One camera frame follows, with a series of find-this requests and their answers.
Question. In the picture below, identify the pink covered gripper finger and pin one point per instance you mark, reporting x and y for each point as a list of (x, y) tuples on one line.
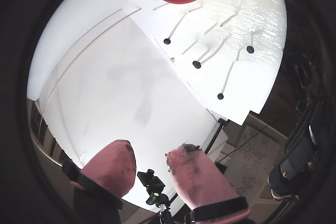
[(107, 171), (199, 179)]

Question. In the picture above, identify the dark blueberry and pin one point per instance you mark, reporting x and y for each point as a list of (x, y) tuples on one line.
[(220, 96), (250, 49), (196, 64), (167, 41)]

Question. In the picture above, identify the beige patterned rug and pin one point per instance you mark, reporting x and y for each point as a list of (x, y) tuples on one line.
[(252, 161)]

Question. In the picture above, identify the white backdrop panel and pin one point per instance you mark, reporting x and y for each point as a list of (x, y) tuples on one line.
[(105, 90)]

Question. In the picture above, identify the white foam board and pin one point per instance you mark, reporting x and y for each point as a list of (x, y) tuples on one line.
[(210, 82)]

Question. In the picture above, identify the black bag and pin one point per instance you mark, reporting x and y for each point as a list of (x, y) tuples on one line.
[(296, 161)]

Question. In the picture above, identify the curved white paper stick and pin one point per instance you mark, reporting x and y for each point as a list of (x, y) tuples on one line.
[(213, 53)]

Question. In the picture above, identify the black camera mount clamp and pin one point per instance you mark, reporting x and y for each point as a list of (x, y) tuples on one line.
[(153, 184)]

